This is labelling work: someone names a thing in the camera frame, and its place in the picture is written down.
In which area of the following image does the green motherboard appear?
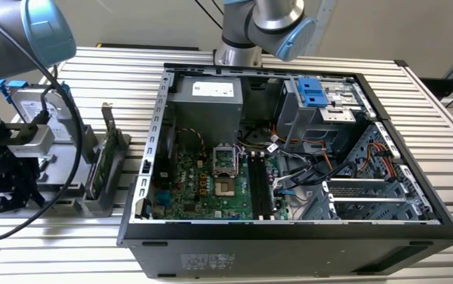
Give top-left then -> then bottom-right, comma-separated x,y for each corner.
149,147 -> 289,220

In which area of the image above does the metal disk bay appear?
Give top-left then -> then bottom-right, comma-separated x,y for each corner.
300,177 -> 424,221

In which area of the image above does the orange and red wire bundle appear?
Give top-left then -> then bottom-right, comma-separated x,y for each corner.
351,141 -> 404,183

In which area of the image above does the thin metal locking lever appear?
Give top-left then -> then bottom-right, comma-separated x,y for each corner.
233,144 -> 243,178

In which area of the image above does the metal socket cover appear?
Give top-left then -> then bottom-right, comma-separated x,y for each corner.
212,143 -> 237,176

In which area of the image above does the silver perforated rail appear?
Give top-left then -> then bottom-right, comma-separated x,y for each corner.
312,0 -> 338,57

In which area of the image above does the green graphics card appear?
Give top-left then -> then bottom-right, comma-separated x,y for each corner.
84,101 -> 119,199

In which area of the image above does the black plastic bracket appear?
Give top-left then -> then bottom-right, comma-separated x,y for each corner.
244,127 -> 271,143

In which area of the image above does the CPU socket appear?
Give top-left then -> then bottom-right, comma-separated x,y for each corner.
212,176 -> 237,198

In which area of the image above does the hard disk in blue carrier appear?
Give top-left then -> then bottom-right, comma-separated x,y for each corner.
0,78 -> 78,146

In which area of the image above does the blue plastic drive latch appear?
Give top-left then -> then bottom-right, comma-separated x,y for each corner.
296,77 -> 326,108

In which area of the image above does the black case fan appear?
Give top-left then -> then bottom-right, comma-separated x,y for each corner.
157,117 -> 179,186

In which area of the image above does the black PC case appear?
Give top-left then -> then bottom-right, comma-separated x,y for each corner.
115,62 -> 453,279

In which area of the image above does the twisted coloured fan wire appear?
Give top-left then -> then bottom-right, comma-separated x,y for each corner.
175,127 -> 207,157

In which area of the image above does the black cable in case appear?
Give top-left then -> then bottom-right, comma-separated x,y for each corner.
283,161 -> 355,187

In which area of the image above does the black RAM slot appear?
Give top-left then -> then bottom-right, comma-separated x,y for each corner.
248,151 -> 265,221
257,151 -> 275,221

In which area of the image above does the grey parts rack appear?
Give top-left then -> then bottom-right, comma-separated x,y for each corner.
0,106 -> 132,219

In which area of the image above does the grey power supply unit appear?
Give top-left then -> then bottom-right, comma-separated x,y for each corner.
165,75 -> 244,143

